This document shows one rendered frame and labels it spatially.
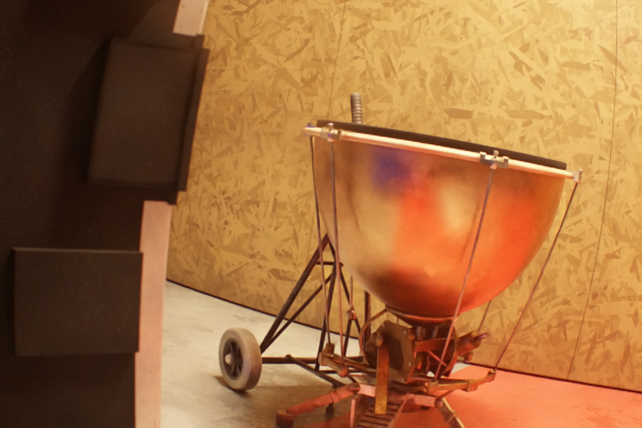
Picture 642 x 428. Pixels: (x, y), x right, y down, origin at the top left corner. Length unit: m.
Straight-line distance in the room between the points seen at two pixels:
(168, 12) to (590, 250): 2.53
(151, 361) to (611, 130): 2.51
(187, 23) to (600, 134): 2.49
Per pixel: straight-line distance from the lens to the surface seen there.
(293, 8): 3.69
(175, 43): 0.63
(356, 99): 2.52
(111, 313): 0.62
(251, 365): 2.42
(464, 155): 1.83
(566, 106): 3.07
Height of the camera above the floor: 0.78
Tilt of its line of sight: 4 degrees down
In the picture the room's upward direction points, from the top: 8 degrees clockwise
